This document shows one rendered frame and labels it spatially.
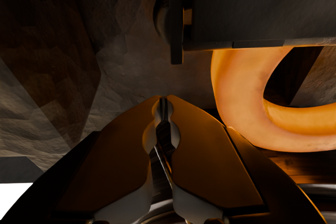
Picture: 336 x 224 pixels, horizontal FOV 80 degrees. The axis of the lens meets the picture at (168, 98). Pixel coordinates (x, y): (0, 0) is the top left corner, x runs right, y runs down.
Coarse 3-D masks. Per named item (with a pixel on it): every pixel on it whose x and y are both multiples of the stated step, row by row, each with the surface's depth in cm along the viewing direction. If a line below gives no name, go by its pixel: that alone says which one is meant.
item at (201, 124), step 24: (168, 96) 12; (168, 120) 12; (192, 120) 10; (216, 120) 10; (192, 144) 8; (216, 144) 8; (192, 168) 7; (216, 168) 7; (240, 168) 7; (192, 192) 6; (216, 192) 6; (240, 192) 6; (192, 216) 7; (216, 216) 6
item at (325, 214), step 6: (312, 198) 24; (318, 198) 24; (324, 198) 24; (330, 198) 24; (318, 204) 23; (324, 204) 23; (330, 204) 23; (318, 210) 23; (324, 210) 23; (330, 210) 23; (156, 216) 29; (162, 216) 28; (168, 216) 27; (174, 216) 27; (324, 216) 24; (330, 216) 24; (144, 222) 31; (150, 222) 30; (156, 222) 29; (162, 222) 28; (168, 222) 27; (174, 222) 26; (180, 222) 26; (330, 222) 25
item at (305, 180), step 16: (272, 160) 24; (288, 160) 24; (304, 160) 24; (320, 160) 24; (160, 176) 29; (304, 176) 22; (320, 176) 22; (160, 192) 27; (304, 192) 23; (320, 192) 23; (160, 208) 27
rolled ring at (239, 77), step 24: (264, 48) 11; (288, 48) 11; (216, 72) 14; (240, 72) 12; (264, 72) 12; (216, 96) 14; (240, 96) 14; (240, 120) 16; (264, 120) 16; (288, 120) 18; (312, 120) 18; (264, 144) 19; (288, 144) 19; (312, 144) 18
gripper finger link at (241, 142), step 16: (224, 128) 9; (240, 144) 8; (256, 160) 7; (256, 176) 7; (272, 176) 7; (288, 176) 7; (272, 192) 6; (288, 192) 6; (272, 208) 6; (288, 208) 6; (304, 208) 6
